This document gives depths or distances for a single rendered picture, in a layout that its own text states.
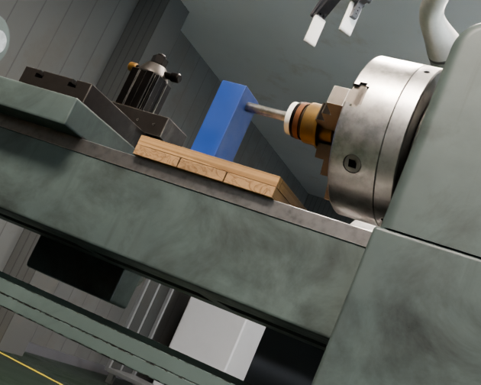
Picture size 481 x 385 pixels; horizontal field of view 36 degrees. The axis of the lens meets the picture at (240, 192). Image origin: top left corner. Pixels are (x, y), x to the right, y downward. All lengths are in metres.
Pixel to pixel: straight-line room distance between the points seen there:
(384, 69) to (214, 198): 0.38
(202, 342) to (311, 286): 6.35
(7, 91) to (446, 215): 0.90
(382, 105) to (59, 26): 4.63
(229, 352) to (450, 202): 6.34
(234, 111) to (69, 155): 0.34
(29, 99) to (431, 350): 0.90
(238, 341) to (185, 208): 6.11
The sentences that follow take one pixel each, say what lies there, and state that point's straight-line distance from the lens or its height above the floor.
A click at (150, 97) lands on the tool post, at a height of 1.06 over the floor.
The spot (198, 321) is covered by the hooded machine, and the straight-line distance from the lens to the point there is 7.62.
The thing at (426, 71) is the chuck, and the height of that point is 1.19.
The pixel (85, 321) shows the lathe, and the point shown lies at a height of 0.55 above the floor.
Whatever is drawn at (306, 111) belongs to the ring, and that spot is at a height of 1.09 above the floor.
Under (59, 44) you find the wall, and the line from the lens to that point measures 5.82.
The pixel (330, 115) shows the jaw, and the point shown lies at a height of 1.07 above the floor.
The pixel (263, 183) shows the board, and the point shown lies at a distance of 1.29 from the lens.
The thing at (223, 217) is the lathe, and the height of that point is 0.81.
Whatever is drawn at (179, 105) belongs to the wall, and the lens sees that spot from 7.18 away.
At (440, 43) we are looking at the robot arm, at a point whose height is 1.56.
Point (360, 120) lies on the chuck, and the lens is 1.32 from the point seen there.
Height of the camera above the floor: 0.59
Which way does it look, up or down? 12 degrees up
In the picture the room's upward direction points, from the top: 24 degrees clockwise
